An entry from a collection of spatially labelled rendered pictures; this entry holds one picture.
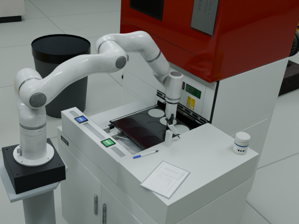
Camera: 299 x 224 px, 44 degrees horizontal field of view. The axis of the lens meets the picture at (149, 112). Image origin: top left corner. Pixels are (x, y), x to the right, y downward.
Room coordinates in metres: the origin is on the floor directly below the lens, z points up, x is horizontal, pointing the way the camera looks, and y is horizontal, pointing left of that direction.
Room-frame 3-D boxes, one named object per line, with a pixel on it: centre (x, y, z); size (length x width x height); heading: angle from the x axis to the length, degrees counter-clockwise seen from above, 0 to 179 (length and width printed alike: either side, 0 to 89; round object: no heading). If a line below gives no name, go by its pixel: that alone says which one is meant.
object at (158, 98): (1.96, -0.18, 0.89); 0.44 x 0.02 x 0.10; 42
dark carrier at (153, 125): (1.81, -0.04, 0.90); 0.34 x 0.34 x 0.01; 42
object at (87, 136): (1.61, 0.28, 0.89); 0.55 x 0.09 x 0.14; 42
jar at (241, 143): (1.55, -0.47, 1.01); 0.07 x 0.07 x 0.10
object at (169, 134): (1.55, -0.12, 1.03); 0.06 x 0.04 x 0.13; 132
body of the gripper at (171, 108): (1.82, -0.12, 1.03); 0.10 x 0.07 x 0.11; 7
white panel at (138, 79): (2.10, -0.07, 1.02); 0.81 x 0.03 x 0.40; 42
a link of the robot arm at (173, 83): (1.83, -0.12, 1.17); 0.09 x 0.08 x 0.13; 34
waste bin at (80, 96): (3.42, 0.91, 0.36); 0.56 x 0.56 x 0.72
